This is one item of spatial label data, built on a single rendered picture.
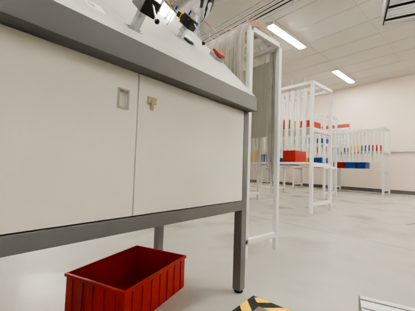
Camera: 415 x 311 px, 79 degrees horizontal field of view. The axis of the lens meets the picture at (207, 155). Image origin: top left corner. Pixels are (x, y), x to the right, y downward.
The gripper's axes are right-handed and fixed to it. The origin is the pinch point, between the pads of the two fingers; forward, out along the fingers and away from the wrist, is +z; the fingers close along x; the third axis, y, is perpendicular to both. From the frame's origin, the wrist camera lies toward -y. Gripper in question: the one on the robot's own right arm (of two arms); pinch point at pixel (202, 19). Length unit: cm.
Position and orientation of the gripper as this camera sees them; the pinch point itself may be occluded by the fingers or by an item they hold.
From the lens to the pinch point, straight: 124.9
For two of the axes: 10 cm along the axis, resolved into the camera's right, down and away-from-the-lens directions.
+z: -2.6, 9.3, 2.7
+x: -5.1, 1.1, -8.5
